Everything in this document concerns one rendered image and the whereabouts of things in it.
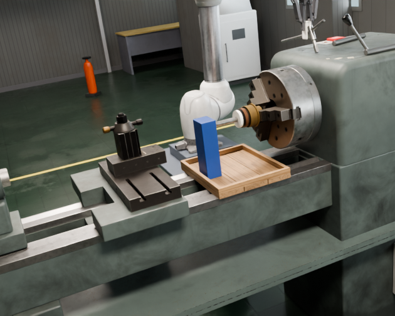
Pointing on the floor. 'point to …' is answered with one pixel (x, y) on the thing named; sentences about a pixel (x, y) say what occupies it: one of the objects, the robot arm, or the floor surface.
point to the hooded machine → (239, 41)
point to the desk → (147, 42)
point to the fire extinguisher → (90, 79)
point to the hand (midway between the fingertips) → (306, 30)
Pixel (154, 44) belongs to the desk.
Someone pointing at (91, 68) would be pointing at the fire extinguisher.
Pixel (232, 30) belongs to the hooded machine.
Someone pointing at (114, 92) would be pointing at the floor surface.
